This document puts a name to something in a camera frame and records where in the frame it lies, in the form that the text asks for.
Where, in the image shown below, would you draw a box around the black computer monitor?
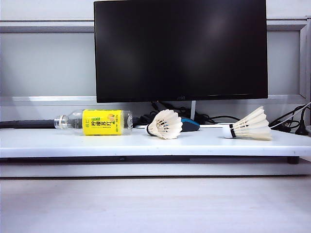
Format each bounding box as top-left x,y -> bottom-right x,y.
93,0 -> 269,103

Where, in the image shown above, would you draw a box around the clear bottle yellow label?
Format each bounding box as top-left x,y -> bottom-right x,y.
53,109 -> 134,136

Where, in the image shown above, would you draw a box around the aluminium partition frame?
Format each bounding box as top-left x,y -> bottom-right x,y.
0,14 -> 311,107

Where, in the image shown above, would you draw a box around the black keyboard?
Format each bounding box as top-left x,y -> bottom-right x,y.
0,118 -> 56,129

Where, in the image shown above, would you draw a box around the white raised desk platform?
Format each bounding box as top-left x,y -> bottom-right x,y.
0,126 -> 311,158

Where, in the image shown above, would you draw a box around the blue black computer mouse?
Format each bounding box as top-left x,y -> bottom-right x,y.
181,116 -> 201,133

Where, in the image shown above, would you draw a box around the black looped cables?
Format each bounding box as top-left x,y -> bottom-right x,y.
268,103 -> 311,133

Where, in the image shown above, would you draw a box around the white feather shuttlecock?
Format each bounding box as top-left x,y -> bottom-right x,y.
146,109 -> 184,140
223,106 -> 273,141

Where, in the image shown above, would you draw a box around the white cable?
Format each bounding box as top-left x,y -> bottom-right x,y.
268,101 -> 311,129

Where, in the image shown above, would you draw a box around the black cable bundle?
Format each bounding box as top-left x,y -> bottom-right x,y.
139,101 -> 195,125

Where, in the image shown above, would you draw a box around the black power plug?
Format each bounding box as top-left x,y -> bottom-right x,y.
295,106 -> 311,136

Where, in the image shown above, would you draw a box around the silver monitor stand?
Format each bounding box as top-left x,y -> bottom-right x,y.
135,100 -> 225,129

